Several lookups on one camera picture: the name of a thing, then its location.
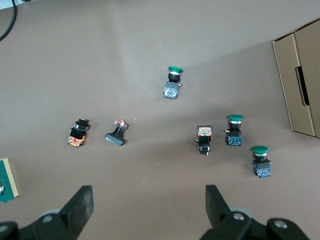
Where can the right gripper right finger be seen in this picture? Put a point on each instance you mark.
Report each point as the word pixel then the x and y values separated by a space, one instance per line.
pixel 218 215

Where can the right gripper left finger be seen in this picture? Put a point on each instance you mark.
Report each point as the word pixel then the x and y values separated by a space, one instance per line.
pixel 77 212

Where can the green load switch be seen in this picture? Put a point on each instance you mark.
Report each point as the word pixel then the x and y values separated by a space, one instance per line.
pixel 6 185

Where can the green mushroom button blue block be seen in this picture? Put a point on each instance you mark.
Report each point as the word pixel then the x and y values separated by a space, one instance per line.
pixel 172 90
pixel 261 165
pixel 234 138

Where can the black square button red block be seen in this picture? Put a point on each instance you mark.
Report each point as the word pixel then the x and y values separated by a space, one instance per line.
pixel 115 138

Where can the brown cardboard box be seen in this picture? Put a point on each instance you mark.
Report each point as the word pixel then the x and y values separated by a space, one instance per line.
pixel 287 87

